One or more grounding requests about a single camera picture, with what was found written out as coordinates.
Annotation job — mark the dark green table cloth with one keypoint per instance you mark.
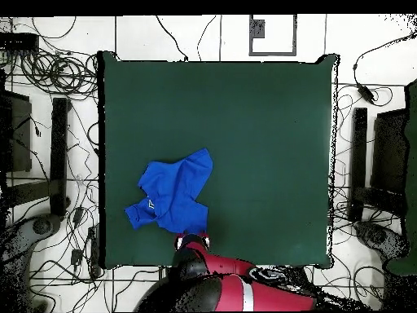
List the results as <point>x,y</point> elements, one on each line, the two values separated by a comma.
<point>260,130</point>

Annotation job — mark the small black plug adapter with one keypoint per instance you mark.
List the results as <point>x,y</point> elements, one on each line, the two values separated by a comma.
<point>76,257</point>

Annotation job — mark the flat black device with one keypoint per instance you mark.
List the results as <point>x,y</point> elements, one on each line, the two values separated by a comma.
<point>18,41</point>

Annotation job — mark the blue shirt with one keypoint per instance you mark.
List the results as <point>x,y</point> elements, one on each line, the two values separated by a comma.
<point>172,189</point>

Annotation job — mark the narrow black power strip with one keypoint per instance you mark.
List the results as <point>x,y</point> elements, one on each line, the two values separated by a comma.
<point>94,251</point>

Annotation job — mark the small grey square plate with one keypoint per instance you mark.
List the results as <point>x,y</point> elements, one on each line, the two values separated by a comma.
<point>258,28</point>

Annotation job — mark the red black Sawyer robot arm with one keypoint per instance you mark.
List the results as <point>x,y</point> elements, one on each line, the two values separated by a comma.
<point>270,296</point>

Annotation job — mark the black power adapter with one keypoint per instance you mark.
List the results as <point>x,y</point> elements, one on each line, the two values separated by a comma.
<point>365,93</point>

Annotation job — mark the black box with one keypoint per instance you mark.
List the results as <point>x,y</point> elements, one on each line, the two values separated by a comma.
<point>389,153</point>
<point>19,137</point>

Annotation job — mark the black stand bar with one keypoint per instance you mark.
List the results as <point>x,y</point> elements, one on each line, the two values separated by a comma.
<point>59,156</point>
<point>359,156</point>

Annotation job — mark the green cloth sheet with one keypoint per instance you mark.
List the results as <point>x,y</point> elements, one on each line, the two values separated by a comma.
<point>411,163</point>

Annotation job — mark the grey square floor frame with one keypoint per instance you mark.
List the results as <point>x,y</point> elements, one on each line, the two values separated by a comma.
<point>273,53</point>

